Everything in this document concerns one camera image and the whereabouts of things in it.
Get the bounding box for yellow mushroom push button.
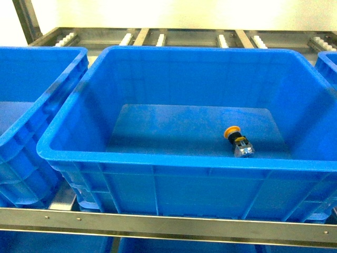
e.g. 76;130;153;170
223;125;255;158

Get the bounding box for blue plastic crate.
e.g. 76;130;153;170
37;46;336;222

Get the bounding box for blue lower right crate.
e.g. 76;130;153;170
118;238;336;253

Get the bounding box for stainless steel shelf rack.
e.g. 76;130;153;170
1;1;336;248

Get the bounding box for blue lower left crate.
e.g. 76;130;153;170
1;231;113;252

